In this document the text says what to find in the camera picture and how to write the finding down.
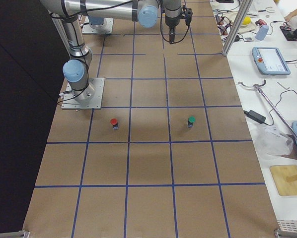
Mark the metal reacher stick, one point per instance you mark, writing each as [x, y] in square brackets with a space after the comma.
[258, 87]

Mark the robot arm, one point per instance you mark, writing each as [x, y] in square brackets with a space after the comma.
[143, 11]

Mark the black power adapter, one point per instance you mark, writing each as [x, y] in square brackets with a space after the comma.
[255, 116]

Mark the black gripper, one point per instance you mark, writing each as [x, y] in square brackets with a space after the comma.
[170, 20]

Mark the translucent blue cup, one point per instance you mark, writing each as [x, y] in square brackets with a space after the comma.
[262, 33]

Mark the wooden cutting board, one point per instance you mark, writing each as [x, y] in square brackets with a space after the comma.
[285, 179]

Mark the yellow lemon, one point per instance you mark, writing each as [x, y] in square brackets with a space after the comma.
[246, 21]

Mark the clear plastic bag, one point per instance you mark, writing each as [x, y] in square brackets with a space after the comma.
[269, 140]

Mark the green push button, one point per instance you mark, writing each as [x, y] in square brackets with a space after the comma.
[190, 122]

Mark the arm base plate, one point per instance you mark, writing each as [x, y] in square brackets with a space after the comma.
[91, 98]
[98, 26]

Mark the aluminium frame post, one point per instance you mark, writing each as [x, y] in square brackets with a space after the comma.
[244, 8]

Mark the red push button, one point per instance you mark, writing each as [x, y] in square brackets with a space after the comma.
[114, 123]

